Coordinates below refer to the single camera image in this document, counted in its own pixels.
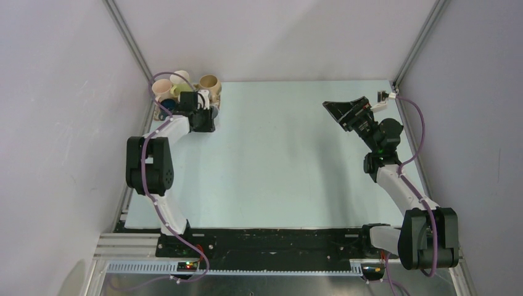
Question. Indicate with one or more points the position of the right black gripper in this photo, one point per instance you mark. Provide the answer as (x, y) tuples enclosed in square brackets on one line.
[(350, 113)]

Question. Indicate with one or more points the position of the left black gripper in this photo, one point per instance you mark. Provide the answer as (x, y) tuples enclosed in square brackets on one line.
[(209, 126)]

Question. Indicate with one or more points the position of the blue ceramic mug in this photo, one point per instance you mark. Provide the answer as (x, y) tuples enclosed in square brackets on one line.
[(168, 106)]

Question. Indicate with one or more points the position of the beige ceramic mug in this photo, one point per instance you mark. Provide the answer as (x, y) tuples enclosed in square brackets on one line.
[(213, 84)]

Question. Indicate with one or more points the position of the yellow ceramic mug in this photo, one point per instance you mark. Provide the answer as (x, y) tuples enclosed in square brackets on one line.
[(181, 82)]

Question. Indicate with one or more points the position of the pink ceramic mug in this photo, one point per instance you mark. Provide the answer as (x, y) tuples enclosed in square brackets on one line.
[(162, 90)]

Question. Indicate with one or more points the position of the grey mug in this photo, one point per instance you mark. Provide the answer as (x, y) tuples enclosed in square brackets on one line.
[(215, 111)]

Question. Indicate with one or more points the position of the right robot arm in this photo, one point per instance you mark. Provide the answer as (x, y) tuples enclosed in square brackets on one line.
[(428, 236)]

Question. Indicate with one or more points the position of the floral placemat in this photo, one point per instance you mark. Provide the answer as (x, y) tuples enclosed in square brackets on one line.
[(197, 87)]

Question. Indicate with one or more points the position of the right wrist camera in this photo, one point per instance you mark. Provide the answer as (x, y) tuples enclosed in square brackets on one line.
[(382, 100)]

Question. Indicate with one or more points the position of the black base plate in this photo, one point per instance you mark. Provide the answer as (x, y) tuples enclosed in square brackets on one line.
[(303, 249)]

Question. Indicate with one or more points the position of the grey cable duct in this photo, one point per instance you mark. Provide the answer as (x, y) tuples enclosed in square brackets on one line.
[(178, 268)]

